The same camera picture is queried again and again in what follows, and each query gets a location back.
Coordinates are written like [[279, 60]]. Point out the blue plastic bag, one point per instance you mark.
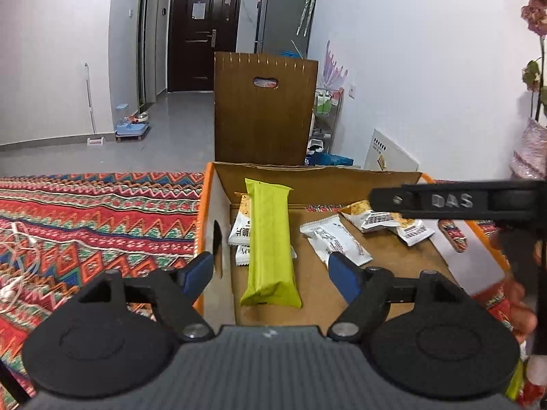
[[329, 160]]

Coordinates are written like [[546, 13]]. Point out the grey refrigerator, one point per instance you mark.
[[277, 21]]

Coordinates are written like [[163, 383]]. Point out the white wall socket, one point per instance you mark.
[[352, 91]]

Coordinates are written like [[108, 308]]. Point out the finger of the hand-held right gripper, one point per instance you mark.
[[397, 200]]

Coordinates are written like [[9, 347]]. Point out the white floor mop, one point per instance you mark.
[[88, 94]]

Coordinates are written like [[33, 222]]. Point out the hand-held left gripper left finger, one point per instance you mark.
[[196, 273]]

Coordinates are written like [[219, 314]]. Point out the pink ceramic vase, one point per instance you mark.
[[530, 153]]

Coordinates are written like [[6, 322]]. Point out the dried pink roses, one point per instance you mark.
[[534, 8]]

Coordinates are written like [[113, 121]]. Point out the blue pet feeder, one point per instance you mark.
[[132, 127]]

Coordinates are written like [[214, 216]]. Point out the red snack packet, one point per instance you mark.
[[537, 388]]

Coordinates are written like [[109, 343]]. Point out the person's right hand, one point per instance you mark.
[[519, 307]]

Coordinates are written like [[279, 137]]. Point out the red cardboard box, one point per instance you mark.
[[312, 282]]

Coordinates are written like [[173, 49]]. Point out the purple flower wall sticker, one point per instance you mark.
[[335, 70]]

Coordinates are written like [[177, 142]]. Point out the patterned tablecloth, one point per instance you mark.
[[107, 230]]

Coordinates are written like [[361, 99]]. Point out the folded umbrella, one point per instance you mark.
[[307, 8]]

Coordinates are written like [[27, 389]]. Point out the dark entrance door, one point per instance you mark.
[[201, 51]]

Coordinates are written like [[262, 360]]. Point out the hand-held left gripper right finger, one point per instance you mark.
[[344, 275]]

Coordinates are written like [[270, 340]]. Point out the white flat carton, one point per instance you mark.
[[389, 153]]

